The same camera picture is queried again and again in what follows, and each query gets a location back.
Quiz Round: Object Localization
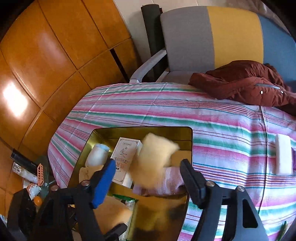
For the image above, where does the yellow sponge block holed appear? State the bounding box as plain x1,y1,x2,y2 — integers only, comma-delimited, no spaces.
79,165,103,183

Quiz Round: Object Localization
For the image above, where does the white rolled sock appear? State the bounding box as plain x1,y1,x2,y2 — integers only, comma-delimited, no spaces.
85,144,110,167

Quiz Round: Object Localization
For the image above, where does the wooden wardrobe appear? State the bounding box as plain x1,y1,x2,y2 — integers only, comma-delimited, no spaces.
1,1,140,215

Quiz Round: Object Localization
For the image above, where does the yellow sponge block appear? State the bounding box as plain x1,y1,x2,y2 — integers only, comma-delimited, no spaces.
93,196,132,235
129,133,180,188

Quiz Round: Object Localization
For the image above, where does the striped bed sheet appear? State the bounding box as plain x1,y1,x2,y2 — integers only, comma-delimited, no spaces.
48,83,295,240

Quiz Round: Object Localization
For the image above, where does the yellow sponge block front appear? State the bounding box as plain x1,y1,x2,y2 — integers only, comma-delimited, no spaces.
93,196,132,235

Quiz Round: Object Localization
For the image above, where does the maroon puffer jacket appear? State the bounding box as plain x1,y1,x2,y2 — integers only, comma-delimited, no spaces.
189,60,295,116

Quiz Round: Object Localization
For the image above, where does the cracker packet green edge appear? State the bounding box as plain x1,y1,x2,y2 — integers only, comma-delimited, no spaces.
113,194,138,241

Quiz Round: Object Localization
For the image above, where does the pink sock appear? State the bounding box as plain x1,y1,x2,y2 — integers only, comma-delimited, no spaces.
132,167,187,197

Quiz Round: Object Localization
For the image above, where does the white carton box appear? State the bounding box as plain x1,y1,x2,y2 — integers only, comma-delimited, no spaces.
111,137,142,188

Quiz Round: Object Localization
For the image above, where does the gold metal tray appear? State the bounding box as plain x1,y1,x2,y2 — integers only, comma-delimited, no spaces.
68,126,193,240

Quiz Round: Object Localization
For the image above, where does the white tissue pack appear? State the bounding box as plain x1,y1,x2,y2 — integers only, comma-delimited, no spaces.
275,134,293,176

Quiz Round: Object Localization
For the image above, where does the grey yellow blue chair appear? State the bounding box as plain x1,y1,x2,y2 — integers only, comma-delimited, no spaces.
130,4,295,87

